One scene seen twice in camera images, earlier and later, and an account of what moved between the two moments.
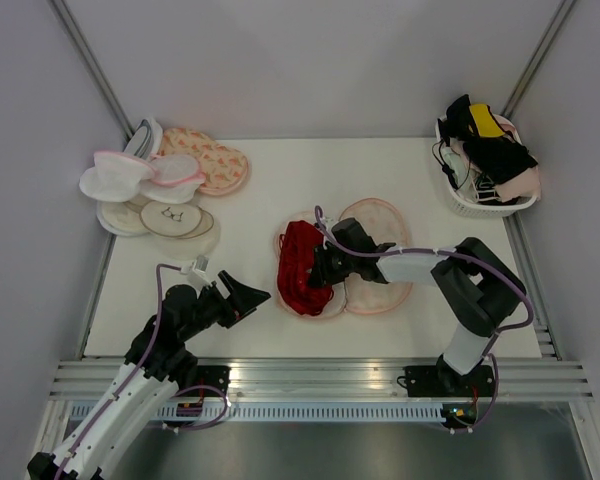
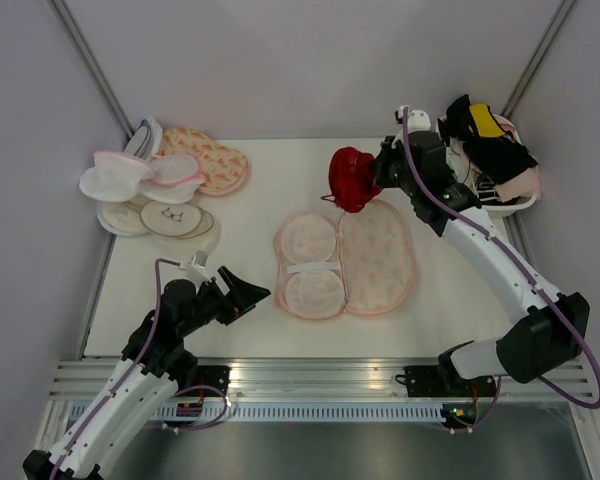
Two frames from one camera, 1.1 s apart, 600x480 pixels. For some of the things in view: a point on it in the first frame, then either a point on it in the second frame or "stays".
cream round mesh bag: x=120 y=218 stays
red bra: x=296 y=251 to x=351 y=178
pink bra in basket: x=527 y=184 stays
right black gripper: x=321 y=275 to x=390 y=148
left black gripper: x=243 y=299 stays
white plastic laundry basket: x=485 y=167 stays
